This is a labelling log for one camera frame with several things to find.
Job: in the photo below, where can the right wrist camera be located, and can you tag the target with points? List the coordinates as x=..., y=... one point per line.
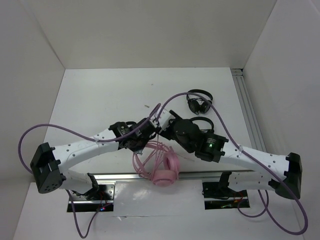
x=162, y=120

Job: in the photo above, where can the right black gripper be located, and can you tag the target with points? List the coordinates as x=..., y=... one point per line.
x=164, y=132

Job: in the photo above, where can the aluminium rail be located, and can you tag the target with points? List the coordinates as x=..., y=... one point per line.
x=205, y=176
x=253, y=128

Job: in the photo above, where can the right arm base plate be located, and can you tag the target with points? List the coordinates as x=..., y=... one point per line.
x=216, y=198

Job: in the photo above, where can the upper black headphones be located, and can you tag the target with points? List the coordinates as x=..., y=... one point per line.
x=198, y=105

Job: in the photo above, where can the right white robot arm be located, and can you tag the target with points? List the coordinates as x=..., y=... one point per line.
x=266, y=171

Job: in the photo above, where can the aluminium rail front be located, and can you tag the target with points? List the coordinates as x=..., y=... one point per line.
x=205, y=176

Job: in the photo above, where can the aluminium rail right side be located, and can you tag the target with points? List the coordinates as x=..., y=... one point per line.
x=253, y=128

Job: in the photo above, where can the black headphones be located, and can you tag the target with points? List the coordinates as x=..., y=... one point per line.
x=205, y=124
x=198, y=105

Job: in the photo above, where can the lower black headphones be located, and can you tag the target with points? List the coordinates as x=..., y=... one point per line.
x=205, y=124

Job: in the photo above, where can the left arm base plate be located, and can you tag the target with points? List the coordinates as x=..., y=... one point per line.
x=103, y=200

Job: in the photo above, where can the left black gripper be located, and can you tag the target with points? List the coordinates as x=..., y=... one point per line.
x=137, y=150

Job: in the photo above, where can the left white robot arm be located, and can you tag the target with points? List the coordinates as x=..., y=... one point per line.
x=51, y=166

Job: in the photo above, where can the pink headphones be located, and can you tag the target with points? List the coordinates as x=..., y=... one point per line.
x=161, y=164

